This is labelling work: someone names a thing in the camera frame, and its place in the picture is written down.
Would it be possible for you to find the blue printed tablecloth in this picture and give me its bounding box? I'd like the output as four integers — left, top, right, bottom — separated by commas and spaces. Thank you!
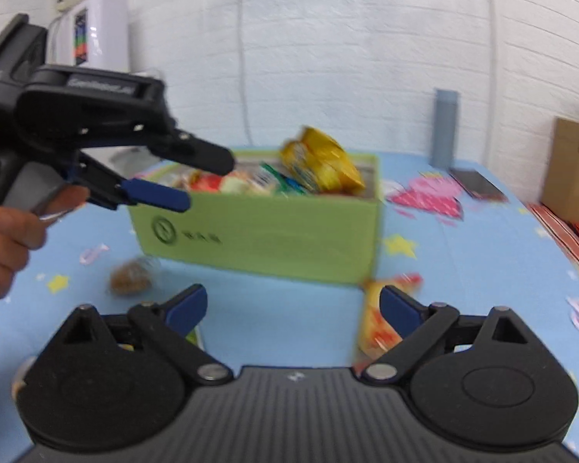
0, 147, 579, 463

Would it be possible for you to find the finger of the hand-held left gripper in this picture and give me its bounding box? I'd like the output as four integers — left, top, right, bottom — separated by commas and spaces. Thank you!
145, 129, 236, 175
64, 151, 192, 214

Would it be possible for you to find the green cardboard box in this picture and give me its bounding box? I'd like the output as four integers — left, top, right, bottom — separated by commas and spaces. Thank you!
127, 149, 384, 285

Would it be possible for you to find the green candy packet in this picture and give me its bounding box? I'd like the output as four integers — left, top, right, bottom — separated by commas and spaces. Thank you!
261, 163, 310, 197

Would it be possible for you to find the brown cardboard box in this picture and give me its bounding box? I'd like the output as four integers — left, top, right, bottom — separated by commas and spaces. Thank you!
540, 117, 579, 225

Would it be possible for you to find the yellow foil snack bag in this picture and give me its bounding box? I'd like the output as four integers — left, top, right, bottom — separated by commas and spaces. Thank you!
280, 126, 366, 194

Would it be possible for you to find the grey bottle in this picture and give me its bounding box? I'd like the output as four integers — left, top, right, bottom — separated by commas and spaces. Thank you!
432, 88, 460, 169

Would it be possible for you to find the pale snack packet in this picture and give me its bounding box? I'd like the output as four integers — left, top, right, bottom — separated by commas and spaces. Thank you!
222, 171, 276, 197

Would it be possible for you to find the white water purifier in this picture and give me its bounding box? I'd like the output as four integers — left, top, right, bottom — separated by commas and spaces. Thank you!
48, 0, 131, 73

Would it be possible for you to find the tan red-ended snack packet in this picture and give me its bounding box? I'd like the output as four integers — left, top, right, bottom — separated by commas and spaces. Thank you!
357, 274, 423, 362

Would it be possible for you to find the brown pastry clear packet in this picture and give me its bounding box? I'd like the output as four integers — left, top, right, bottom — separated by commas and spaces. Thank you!
108, 258, 162, 297

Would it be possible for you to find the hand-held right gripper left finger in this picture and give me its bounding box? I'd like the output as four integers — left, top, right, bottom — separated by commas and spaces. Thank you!
53, 284, 235, 389

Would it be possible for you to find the person's left hand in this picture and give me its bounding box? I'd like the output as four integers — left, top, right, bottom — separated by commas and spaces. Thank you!
0, 120, 90, 301

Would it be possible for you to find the white wall cable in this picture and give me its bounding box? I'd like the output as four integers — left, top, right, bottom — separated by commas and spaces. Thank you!
481, 0, 501, 165
238, 0, 255, 148

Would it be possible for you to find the red snack packet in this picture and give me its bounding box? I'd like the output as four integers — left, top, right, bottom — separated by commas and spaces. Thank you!
174, 169, 227, 194

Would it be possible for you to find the white green-edged packet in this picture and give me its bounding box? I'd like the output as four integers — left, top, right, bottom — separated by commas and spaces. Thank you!
186, 323, 207, 352

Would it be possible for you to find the red patterned cloth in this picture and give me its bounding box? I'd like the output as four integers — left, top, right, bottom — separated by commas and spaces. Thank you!
528, 203, 579, 295

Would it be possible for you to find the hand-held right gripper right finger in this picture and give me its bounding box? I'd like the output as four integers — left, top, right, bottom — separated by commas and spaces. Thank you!
361, 284, 532, 389

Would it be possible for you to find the smartphone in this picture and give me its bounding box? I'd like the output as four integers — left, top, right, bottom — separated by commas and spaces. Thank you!
449, 168, 508, 202

